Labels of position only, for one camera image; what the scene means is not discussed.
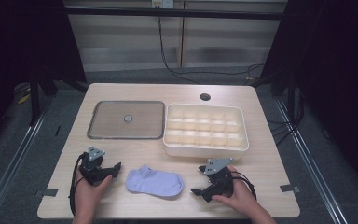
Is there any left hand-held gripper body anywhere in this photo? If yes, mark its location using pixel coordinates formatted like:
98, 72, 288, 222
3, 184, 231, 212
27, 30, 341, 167
78, 146, 116, 187

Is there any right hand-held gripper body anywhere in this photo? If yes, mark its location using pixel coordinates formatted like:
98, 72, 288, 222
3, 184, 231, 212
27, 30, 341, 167
203, 157, 235, 199

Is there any cream divided storage box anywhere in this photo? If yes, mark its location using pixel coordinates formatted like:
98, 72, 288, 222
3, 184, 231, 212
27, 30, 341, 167
162, 103, 250, 161

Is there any light purple sock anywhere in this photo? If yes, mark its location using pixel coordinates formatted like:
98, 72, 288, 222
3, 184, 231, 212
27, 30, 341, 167
125, 164, 186, 198

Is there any person's left hand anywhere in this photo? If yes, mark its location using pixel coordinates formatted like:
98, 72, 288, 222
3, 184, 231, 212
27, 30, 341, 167
74, 166, 114, 209

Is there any person's right hand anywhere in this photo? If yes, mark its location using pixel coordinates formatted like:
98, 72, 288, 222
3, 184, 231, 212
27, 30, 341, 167
212, 164, 259, 217

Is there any clear lid with grey rim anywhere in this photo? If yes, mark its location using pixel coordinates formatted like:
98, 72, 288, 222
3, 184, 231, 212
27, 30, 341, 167
86, 100, 167, 140

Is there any grey tape strip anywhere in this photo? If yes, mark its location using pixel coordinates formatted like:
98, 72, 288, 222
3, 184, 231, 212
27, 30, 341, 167
34, 187, 60, 199
279, 183, 302, 194

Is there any black metal stand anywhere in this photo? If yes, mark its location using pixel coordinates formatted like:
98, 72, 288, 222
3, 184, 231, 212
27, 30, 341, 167
27, 69, 90, 127
251, 70, 298, 121

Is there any dark curtain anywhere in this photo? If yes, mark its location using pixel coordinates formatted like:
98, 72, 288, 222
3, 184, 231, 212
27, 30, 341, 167
0, 0, 88, 150
258, 0, 358, 190

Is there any black horizontal bar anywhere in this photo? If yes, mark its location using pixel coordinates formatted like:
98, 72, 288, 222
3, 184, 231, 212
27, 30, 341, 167
64, 7, 285, 21

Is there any right hand-held gripper black cable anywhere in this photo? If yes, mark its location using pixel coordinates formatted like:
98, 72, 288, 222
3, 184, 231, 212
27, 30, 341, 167
229, 170, 258, 201

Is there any hand-held gripper black cable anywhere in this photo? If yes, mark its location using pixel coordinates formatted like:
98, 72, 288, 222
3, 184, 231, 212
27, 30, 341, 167
68, 152, 90, 217
229, 170, 258, 201

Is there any left hand-held gripper black cable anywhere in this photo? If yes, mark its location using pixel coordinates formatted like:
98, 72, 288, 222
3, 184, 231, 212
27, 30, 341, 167
68, 152, 90, 217

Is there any metal floor rail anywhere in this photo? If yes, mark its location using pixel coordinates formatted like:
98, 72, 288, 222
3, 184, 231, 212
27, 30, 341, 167
274, 98, 351, 224
0, 98, 56, 224

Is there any yellow floor cable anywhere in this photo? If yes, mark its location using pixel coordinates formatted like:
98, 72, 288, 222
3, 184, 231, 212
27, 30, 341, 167
16, 88, 33, 105

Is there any black floor cable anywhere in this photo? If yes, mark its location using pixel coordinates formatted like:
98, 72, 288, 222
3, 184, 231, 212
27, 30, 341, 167
266, 87, 306, 147

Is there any black wall cable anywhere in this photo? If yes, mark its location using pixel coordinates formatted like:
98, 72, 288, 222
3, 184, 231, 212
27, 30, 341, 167
157, 7, 265, 86

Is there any white wall power outlet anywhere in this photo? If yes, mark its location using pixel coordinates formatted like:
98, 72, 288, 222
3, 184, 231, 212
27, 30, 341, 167
151, 0, 175, 9

